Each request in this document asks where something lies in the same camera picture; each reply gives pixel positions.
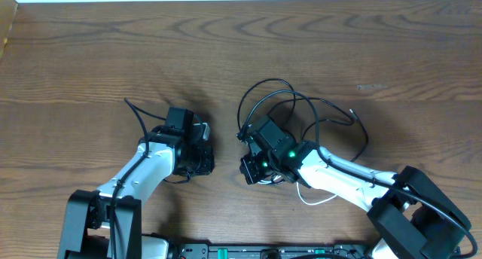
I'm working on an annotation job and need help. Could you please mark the camera black cable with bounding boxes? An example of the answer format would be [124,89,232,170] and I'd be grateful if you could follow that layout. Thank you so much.
[108,97,169,259]
[240,89,478,258]

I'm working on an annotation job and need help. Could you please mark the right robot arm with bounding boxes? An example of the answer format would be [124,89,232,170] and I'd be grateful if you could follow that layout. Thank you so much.
[237,116,471,258]

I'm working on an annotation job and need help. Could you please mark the right camera black cable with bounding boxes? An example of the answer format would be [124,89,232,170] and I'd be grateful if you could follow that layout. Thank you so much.
[240,89,478,258]

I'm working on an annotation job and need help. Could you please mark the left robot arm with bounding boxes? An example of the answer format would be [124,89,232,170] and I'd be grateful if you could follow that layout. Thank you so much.
[57,108,215,258]

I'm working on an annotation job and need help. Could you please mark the black USB cable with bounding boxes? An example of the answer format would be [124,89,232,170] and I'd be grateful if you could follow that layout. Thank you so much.
[236,78,369,164]

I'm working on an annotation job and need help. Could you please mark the white USB cable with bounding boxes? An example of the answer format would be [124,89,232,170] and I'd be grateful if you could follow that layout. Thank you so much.
[258,175,339,206]

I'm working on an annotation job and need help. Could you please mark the left camera black cable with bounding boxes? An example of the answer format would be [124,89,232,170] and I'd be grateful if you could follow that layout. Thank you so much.
[108,97,169,259]

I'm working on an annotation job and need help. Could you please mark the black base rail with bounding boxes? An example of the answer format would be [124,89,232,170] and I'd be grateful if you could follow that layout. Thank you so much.
[168,243,369,259]

